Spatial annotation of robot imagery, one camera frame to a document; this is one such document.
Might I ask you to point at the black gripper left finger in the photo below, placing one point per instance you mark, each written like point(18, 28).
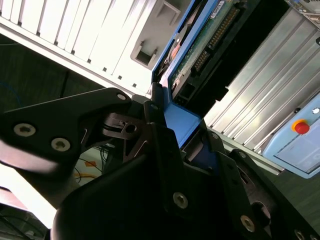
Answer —
point(50, 120)

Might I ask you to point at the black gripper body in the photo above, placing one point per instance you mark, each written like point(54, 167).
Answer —
point(112, 205)

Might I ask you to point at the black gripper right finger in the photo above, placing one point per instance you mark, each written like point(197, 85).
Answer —
point(235, 180)

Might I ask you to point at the hard disk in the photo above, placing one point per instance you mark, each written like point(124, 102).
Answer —
point(195, 50)

